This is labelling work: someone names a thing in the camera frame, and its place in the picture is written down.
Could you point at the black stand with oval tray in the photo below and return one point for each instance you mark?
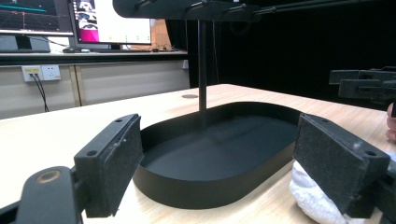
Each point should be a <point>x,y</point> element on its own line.
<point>218,155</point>

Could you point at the white towel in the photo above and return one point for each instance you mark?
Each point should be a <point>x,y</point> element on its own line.
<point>314,199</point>

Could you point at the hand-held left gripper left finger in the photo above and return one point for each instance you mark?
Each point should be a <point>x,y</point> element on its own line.
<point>107,168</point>

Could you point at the black computer mouse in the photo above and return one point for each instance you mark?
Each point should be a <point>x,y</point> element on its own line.
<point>69,50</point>

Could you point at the brown cardboard box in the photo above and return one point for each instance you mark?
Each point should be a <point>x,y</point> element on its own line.
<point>160,34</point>

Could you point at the dark desk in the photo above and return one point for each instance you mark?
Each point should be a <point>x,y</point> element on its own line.
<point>93,58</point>

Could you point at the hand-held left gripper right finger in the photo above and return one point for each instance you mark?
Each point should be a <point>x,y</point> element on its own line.
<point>336,168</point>

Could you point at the monitor with bright screen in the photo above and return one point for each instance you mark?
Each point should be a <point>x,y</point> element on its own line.
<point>118,21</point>

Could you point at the white wall socket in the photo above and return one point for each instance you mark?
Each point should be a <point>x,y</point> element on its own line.
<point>49,72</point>

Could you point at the monitor with dark screen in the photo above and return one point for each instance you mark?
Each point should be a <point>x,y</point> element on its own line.
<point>31,15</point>

